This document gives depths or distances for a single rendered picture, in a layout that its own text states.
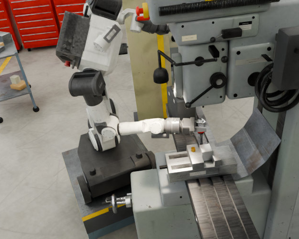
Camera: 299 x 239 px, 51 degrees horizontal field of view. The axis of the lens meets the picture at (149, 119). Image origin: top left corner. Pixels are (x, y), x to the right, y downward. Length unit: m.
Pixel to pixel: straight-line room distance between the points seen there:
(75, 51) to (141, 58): 1.80
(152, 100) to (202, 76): 2.17
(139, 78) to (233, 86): 2.05
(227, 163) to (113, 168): 0.94
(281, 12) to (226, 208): 0.87
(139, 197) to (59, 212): 1.21
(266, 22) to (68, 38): 0.88
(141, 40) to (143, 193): 1.79
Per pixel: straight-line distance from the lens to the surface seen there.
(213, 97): 1.46
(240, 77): 1.43
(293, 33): 1.15
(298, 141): 1.62
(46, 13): 6.21
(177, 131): 1.63
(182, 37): 1.28
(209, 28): 1.30
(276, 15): 1.40
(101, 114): 1.62
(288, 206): 1.94
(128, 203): 1.94
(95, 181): 2.22
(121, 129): 1.69
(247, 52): 1.39
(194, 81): 1.40
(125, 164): 2.29
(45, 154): 3.59
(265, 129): 1.79
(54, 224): 2.86
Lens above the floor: 2.11
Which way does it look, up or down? 34 degrees down
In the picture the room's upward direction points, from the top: 6 degrees counter-clockwise
